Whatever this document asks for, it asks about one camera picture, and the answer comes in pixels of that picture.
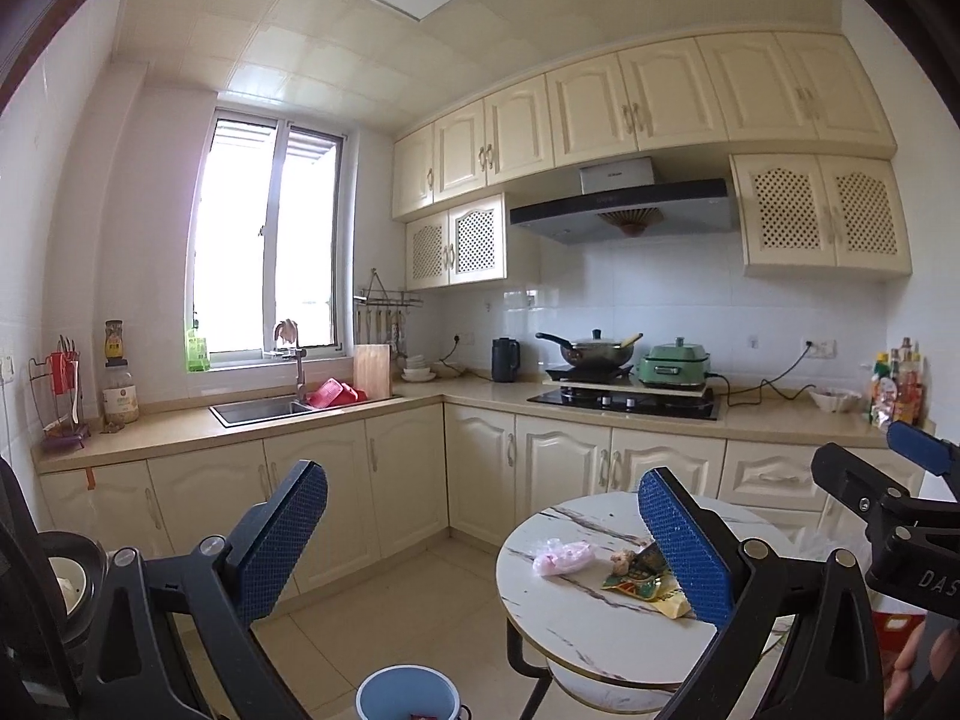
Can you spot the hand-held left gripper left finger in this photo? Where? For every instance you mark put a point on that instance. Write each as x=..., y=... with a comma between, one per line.
x=281, y=540

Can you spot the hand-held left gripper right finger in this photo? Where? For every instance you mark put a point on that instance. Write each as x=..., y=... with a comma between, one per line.
x=686, y=540

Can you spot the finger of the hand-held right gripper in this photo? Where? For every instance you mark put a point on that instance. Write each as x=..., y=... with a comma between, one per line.
x=844, y=469
x=919, y=444

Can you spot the green gold foil packet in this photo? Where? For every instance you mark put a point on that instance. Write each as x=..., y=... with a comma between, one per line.
x=645, y=585

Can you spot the pink plastic bag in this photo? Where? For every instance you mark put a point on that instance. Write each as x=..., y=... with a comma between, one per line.
x=562, y=556

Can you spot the blue plastic bucket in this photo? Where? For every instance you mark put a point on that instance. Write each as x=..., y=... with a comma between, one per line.
x=397, y=694

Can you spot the person's right hand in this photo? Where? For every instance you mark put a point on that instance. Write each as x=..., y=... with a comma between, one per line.
x=904, y=671

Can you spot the group of condiment bottles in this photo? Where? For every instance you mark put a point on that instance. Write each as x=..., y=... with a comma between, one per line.
x=900, y=390

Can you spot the small brown lumpy scrap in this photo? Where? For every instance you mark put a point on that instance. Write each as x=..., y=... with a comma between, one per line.
x=622, y=561

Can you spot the white bowl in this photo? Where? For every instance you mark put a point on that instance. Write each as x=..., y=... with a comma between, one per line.
x=835, y=400

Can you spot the red plastic crate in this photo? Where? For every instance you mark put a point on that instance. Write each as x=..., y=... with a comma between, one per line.
x=892, y=652

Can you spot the steel kitchen sink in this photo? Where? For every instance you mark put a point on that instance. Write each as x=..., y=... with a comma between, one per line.
x=259, y=412

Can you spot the black gas stove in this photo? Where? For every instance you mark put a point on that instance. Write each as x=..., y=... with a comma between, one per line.
x=622, y=406

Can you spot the round white marble table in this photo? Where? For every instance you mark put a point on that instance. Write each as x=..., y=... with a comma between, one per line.
x=555, y=615

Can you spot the red plastic basket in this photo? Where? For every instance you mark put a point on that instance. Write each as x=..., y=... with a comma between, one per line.
x=334, y=395

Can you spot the steel faucet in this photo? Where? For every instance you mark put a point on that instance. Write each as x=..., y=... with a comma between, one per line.
x=300, y=375

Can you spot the green electric cooking pot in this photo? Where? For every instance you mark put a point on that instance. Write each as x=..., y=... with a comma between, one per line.
x=671, y=369

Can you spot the wooden cutting board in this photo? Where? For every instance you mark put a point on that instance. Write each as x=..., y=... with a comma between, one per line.
x=372, y=371

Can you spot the black induction cooker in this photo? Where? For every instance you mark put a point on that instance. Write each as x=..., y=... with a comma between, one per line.
x=585, y=373

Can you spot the green plastic bottle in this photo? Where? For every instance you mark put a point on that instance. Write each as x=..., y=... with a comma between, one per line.
x=196, y=352

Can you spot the black wok with lid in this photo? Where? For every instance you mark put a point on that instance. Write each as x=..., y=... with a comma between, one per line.
x=592, y=354

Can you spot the cream lower kitchen cabinets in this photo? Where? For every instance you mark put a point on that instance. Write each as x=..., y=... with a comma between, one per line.
x=480, y=465

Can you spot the cream kitchen cabinets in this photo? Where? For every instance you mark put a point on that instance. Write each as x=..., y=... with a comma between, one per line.
x=480, y=465
x=585, y=105

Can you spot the large glass jar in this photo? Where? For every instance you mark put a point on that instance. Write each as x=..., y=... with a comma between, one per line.
x=120, y=401

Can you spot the stack of white bowls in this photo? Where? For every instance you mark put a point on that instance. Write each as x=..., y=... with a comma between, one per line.
x=418, y=373

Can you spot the large cream lattice cabinet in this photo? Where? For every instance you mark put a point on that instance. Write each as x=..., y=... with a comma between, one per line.
x=817, y=214

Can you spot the black electric kettle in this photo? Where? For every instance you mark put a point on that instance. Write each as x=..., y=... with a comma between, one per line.
x=505, y=361

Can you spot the yellow label bottle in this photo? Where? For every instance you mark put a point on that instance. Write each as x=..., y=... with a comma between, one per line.
x=114, y=345

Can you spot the hanging utensil rack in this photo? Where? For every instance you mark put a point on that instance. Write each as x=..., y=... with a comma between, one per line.
x=386, y=298

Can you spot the kitchen window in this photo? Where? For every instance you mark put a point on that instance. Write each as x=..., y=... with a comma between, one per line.
x=240, y=262

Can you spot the black range hood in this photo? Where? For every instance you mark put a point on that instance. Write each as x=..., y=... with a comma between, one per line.
x=630, y=214

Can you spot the small cream lattice cabinet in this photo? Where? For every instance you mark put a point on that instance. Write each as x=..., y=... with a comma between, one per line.
x=457, y=244

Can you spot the cream upper kitchen cabinets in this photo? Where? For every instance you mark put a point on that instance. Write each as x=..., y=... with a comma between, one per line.
x=585, y=105

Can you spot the wide white wall outlet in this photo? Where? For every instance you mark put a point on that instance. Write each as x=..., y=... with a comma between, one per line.
x=821, y=349

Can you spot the black curved frame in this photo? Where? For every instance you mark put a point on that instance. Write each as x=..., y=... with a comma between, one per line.
x=22, y=540

